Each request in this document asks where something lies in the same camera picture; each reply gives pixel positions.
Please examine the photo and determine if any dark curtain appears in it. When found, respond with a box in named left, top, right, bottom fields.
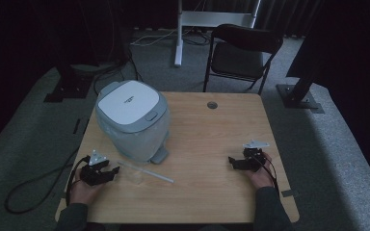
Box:
left=256, top=0, right=323, bottom=39

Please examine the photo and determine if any person's left hand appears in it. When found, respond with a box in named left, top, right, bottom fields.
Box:
left=68, top=174, right=106, bottom=206

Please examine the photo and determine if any black folding chair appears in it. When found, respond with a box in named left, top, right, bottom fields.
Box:
left=202, top=23, right=284, bottom=96

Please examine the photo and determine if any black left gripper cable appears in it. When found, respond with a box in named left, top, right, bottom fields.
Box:
left=65, top=155, right=92, bottom=207

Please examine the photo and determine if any grey tape strip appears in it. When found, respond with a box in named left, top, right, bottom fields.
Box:
left=280, top=189, right=300, bottom=198

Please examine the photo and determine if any white grey pedal trash can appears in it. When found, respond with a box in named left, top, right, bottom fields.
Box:
left=94, top=80, right=172, bottom=166

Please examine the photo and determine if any black cable loop on floor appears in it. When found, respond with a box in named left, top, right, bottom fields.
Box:
left=4, top=145, right=81, bottom=216

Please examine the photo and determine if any black metal stand with base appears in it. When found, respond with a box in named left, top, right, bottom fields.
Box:
left=43, top=47, right=94, bottom=104
left=276, top=38, right=326, bottom=115

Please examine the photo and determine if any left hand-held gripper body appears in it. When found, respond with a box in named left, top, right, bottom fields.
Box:
left=79, top=149, right=111, bottom=187

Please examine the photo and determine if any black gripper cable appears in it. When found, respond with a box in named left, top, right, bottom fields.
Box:
left=65, top=155, right=92, bottom=207
left=251, top=150, right=280, bottom=195

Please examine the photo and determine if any white metal desk frame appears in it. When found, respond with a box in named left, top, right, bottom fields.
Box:
left=173, top=0, right=262, bottom=68

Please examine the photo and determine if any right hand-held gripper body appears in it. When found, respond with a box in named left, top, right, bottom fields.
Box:
left=242, top=140, right=270, bottom=172

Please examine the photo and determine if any white floor cable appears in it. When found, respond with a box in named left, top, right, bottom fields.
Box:
left=130, top=27, right=194, bottom=48

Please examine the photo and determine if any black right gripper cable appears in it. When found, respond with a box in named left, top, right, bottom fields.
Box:
left=251, top=150, right=280, bottom=195

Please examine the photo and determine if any person's right hand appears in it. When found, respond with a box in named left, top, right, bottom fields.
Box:
left=245, top=151, right=276, bottom=190

